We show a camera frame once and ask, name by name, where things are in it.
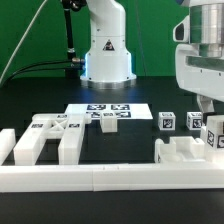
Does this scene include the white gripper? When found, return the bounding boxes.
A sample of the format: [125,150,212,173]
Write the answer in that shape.
[175,44,224,124]

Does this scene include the white chair seat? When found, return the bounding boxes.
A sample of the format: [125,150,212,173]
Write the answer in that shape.
[154,136,212,163]

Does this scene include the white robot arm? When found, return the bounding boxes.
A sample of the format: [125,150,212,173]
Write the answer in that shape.
[80,0,224,114]

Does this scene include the right white tagged cube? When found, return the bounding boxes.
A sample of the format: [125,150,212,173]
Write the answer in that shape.
[186,112,202,130]

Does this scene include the white tagged cube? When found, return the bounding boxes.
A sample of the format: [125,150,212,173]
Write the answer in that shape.
[186,112,202,130]
[158,112,176,131]

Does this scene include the left white tagged cube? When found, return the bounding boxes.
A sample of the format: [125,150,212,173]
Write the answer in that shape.
[158,112,176,131]

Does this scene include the white tag base sheet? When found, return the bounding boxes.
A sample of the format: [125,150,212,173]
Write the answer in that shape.
[65,103,153,120]

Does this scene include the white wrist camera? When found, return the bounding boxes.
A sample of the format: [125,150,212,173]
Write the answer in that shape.
[173,16,190,43]

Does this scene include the black camera stand pole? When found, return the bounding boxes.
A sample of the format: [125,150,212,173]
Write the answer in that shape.
[60,0,87,79]

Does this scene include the white chair back frame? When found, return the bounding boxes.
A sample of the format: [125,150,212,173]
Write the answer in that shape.
[13,114,92,166]

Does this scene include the grey white cable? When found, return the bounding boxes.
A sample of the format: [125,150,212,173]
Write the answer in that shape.
[0,0,50,88]

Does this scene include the black cables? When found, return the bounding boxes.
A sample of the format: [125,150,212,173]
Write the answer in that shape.
[4,58,85,85]

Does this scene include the white U-shaped obstacle frame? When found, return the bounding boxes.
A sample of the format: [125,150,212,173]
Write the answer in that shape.
[0,129,224,192]

